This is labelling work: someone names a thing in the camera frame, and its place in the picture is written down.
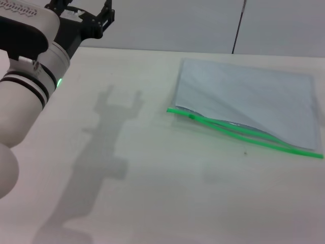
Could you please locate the left grey black wrist camera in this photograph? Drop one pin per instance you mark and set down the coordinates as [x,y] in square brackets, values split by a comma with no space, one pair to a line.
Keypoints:
[23,30]

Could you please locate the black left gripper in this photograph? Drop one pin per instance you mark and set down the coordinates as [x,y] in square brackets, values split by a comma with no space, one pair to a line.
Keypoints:
[76,31]

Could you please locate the green zipper slider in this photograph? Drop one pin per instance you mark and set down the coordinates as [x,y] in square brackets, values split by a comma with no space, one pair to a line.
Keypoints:
[191,117]

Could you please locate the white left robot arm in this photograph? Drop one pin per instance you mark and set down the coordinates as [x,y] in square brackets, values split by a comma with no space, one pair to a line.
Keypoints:
[20,106]

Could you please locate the translucent green zipper document bag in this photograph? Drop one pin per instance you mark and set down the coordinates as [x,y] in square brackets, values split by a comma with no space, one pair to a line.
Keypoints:
[243,96]

